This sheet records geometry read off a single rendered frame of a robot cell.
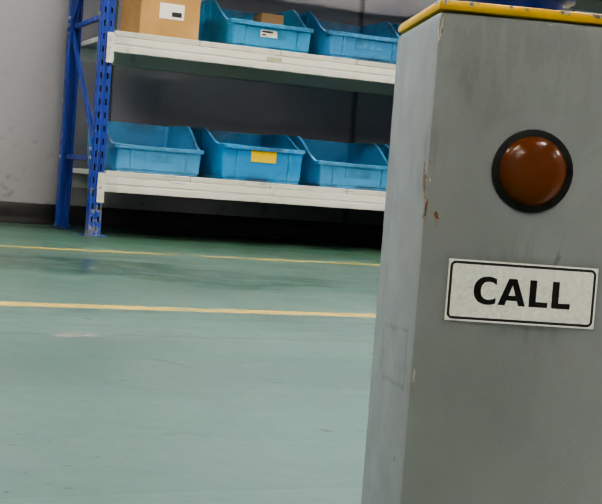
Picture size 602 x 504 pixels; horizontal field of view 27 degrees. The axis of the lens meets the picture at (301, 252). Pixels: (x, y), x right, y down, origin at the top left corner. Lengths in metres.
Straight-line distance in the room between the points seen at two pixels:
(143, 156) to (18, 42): 0.92
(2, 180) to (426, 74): 5.17
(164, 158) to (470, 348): 4.59
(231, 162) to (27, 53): 1.09
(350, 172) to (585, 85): 4.85
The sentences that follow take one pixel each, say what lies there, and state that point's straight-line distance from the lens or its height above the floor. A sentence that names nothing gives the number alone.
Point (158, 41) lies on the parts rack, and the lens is 4.95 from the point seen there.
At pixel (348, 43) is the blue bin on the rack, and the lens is 5.26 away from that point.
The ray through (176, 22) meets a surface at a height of 0.86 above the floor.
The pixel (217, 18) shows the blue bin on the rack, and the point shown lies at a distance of 5.27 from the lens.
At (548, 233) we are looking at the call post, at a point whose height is 0.24.
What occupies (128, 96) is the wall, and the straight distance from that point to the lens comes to 5.68.
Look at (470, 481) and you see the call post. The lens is 0.42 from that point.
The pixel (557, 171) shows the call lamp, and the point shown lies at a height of 0.26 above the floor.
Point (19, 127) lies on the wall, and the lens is 5.57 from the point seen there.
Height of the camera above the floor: 0.25
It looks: 3 degrees down
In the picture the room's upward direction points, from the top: 4 degrees clockwise
